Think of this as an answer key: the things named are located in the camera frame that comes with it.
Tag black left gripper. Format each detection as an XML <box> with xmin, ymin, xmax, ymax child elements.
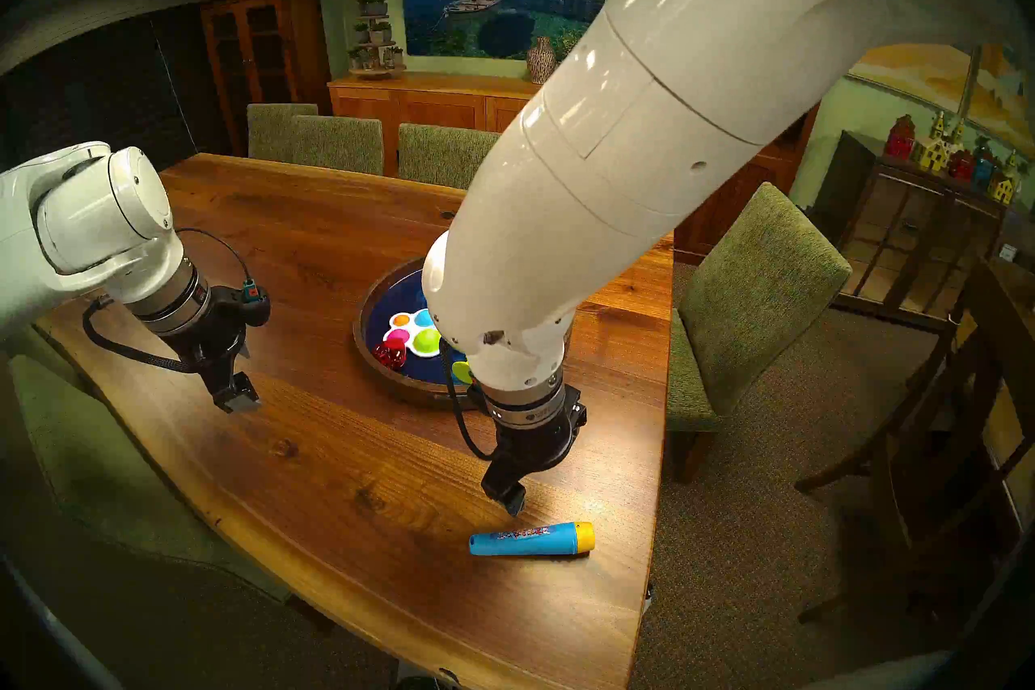
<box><xmin>175</xmin><ymin>281</ymin><xmax>272</xmax><ymax>415</ymax></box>

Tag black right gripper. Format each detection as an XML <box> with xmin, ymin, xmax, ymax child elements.
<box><xmin>482</xmin><ymin>386</ymin><xmax>589</xmax><ymax>518</ymax></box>

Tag white multicolour pop bubble toy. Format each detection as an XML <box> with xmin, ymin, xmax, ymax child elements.
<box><xmin>382</xmin><ymin>308</ymin><xmax>443</xmax><ymax>359</ymax></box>

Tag round wooden blue resin tray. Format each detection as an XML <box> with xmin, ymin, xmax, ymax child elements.
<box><xmin>353</xmin><ymin>257</ymin><xmax>577</xmax><ymax>408</ymax></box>

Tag blue tube toy yellow cap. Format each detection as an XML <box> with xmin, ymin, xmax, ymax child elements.
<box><xmin>469</xmin><ymin>521</ymin><xmax>596</xmax><ymax>557</ymax></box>

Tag green upholstered dining chair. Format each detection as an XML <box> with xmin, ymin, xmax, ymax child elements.
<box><xmin>291</xmin><ymin>115</ymin><xmax>384</xmax><ymax>176</ymax></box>
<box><xmin>8</xmin><ymin>353</ymin><xmax>292</xmax><ymax>604</ymax></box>
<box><xmin>247</xmin><ymin>103</ymin><xmax>319</xmax><ymax>164</ymax></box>
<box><xmin>398</xmin><ymin>123</ymin><xmax>502</xmax><ymax>190</ymax></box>
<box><xmin>667</xmin><ymin>181</ymin><xmax>852</xmax><ymax>485</ymax></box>

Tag dark window blind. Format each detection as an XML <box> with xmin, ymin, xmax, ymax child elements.
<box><xmin>0</xmin><ymin>17</ymin><xmax>235</xmax><ymax>172</ymax></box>

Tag light wooden sideboard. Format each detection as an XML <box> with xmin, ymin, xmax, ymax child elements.
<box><xmin>327</xmin><ymin>72</ymin><xmax>543</xmax><ymax>178</ymax></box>

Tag wooden glass door cabinet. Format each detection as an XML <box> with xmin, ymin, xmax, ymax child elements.
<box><xmin>200</xmin><ymin>0</ymin><xmax>332</xmax><ymax>157</ymax></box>

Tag dark wooden chair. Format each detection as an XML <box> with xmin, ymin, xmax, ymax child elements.
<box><xmin>796</xmin><ymin>260</ymin><xmax>1035</xmax><ymax>625</ymax></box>

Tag tiered stand with potted plants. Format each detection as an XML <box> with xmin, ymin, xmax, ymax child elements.
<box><xmin>346</xmin><ymin>0</ymin><xmax>407</xmax><ymax>80</ymax></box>

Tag brown patterned vase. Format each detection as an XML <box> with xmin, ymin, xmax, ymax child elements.
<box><xmin>526</xmin><ymin>36</ymin><xmax>559</xmax><ymax>84</ymax></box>

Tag dark glass front console table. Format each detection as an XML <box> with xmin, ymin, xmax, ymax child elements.
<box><xmin>833</xmin><ymin>131</ymin><xmax>1012</xmax><ymax>333</ymax></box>

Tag cream miniature church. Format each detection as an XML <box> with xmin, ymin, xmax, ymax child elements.
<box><xmin>912</xmin><ymin>112</ymin><xmax>967</xmax><ymax>172</ymax></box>

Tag abstract landscape painting panel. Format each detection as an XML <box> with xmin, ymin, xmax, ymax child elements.
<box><xmin>845</xmin><ymin>46</ymin><xmax>975</xmax><ymax>131</ymax></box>
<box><xmin>970</xmin><ymin>42</ymin><xmax>1035</xmax><ymax>160</ymax></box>

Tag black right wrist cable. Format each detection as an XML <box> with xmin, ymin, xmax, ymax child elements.
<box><xmin>439</xmin><ymin>341</ymin><xmax>498</xmax><ymax>463</ymax></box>

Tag thin black cable teal plug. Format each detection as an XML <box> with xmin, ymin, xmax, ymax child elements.
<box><xmin>176</xmin><ymin>228</ymin><xmax>263</xmax><ymax>291</ymax></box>

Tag thick black braided cable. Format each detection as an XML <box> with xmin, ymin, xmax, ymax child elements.
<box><xmin>82</xmin><ymin>296</ymin><xmax>203</xmax><ymax>376</ymax></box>

